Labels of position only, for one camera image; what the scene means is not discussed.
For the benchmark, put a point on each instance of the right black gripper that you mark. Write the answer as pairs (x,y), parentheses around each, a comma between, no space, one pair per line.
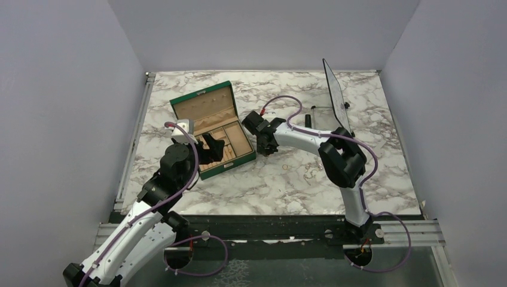
(261,150)

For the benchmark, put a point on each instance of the green highlighter pen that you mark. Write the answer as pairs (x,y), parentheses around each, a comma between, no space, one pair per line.
(308,121)

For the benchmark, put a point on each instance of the small whiteboard on stand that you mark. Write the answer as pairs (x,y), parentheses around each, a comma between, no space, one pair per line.
(333,114)

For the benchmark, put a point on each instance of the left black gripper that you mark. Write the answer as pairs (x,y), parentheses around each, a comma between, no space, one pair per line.
(215,152)

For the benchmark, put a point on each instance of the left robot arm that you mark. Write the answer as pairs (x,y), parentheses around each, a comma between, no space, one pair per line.
(151,224)

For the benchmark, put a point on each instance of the green jewelry box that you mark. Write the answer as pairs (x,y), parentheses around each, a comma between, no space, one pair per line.
(214,110)

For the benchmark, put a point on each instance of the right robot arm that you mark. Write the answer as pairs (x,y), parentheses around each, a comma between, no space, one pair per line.
(342,159)

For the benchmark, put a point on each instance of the aluminium frame rail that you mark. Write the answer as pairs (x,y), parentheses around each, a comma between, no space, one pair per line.
(133,142)

